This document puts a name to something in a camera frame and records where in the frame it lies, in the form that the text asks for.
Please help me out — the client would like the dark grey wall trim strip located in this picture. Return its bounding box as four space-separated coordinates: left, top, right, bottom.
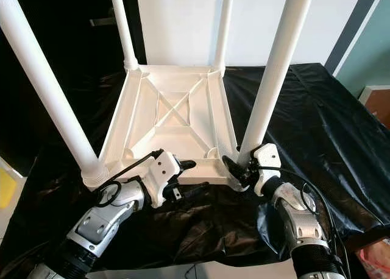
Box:
324 0 381 72

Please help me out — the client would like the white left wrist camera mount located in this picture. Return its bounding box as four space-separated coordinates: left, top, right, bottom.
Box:
143 150 183 208

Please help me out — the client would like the pink plastic bag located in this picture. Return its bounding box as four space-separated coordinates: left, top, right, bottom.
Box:
363 239 390 279

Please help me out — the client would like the black door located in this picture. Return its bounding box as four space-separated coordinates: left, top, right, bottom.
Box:
0 0 141 170

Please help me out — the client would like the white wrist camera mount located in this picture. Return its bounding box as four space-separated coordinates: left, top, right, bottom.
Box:
251 143 282 196
143 150 183 208

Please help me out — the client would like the yellow container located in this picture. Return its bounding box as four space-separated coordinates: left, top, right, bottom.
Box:
0 166 16 210

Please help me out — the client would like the black plastic table cover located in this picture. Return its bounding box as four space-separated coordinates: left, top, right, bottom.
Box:
0 63 390 279

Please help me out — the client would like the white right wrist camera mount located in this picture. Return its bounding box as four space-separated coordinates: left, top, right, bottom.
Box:
251 143 282 196

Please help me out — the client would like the brown and white flat board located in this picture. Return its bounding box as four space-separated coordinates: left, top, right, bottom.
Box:
358 84 390 127

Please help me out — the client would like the brass lever door handle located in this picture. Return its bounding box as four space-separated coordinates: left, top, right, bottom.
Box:
90 10 118 26

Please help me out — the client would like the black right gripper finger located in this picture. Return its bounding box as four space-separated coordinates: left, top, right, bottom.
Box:
221 155 244 181

